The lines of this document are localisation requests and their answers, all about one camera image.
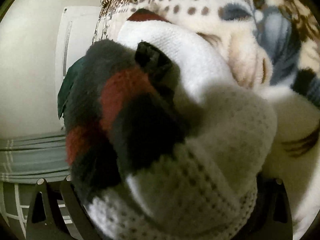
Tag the striped grey curtain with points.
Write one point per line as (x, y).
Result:
(30, 155)

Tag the white cabinet door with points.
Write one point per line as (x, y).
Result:
(77, 35)

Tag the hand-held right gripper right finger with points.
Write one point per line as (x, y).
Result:
(271, 205)

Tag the black white lettered sweater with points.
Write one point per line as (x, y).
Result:
(115, 97)

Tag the dark green padded jacket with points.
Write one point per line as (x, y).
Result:
(70, 87)

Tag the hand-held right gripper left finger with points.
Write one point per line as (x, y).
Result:
(53, 212)

